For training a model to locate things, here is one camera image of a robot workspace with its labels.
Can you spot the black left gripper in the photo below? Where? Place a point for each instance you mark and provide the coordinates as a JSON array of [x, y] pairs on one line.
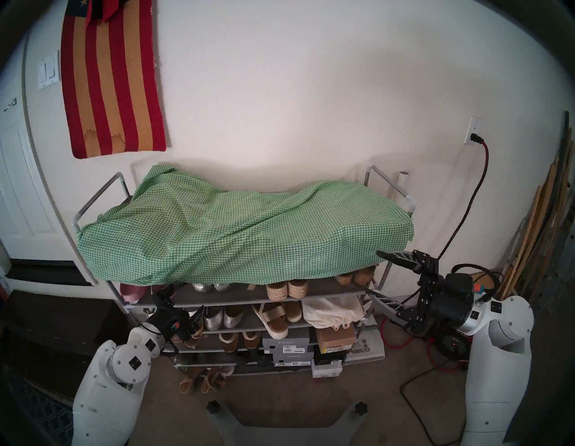
[[173, 326]]

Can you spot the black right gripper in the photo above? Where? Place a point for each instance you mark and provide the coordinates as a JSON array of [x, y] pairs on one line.
[[451, 299]]

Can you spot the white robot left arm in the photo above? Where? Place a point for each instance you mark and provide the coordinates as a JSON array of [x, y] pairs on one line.
[[103, 395]]

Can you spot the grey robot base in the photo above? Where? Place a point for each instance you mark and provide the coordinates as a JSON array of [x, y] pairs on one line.
[[229, 429]]

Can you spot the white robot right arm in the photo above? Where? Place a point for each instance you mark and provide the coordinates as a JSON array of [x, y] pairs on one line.
[[494, 391]]

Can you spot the tan wedge shoe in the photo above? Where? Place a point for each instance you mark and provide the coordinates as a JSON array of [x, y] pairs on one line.
[[364, 276], [344, 279]]

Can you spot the tan suede shoe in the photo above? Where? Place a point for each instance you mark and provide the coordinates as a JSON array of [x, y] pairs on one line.
[[252, 341], [229, 342]]

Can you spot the grey metal shoe rack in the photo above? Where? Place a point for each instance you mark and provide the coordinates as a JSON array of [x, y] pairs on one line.
[[251, 295]]

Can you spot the smooth metallic silver flat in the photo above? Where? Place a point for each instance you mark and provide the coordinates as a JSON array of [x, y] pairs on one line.
[[213, 318], [233, 315]]

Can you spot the pink clog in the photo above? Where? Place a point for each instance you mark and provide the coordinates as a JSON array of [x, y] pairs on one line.
[[132, 293]]

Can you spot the pink sandal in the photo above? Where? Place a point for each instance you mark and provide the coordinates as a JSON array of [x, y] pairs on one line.
[[227, 371]]

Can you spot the brown cardboard piece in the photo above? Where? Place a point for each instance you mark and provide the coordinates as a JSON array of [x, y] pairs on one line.
[[489, 276]]

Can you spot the brown cardboard shoebox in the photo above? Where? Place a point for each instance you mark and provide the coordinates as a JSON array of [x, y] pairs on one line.
[[334, 337]]

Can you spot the white platform sandal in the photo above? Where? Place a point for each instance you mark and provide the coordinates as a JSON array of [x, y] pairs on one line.
[[293, 311], [274, 326]]

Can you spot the black base knob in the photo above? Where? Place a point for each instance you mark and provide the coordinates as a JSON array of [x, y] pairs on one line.
[[214, 407], [360, 409]]

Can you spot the white tube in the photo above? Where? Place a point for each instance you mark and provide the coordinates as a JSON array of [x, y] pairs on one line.
[[403, 184]]

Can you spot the green gingham cloth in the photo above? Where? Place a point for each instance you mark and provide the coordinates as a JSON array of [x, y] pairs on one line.
[[251, 234]]

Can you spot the black shoebox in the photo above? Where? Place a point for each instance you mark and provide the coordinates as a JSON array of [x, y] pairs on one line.
[[330, 357]]

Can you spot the grey Vionic shoebox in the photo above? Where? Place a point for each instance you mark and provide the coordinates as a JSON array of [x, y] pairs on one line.
[[285, 341], [294, 355]]

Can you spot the white shoebox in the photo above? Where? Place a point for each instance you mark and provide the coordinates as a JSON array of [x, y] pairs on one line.
[[327, 369]]

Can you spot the light wooden slat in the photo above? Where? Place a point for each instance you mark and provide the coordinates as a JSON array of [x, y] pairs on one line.
[[546, 211], [523, 240]]

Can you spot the blue patterned floor rug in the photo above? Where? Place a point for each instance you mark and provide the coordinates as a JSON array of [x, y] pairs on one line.
[[40, 413]]

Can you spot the white door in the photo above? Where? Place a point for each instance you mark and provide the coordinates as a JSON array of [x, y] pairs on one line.
[[22, 193]]

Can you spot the dark long pole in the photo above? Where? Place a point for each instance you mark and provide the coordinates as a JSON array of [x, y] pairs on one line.
[[565, 148]]

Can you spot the white wall outlet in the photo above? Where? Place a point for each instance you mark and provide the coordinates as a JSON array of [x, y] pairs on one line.
[[475, 125]]

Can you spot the red yellow striped wall rug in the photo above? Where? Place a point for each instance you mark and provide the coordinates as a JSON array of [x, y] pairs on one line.
[[112, 81]]

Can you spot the white light switch plate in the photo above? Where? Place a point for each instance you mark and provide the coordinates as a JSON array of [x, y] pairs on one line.
[[48, 72]]

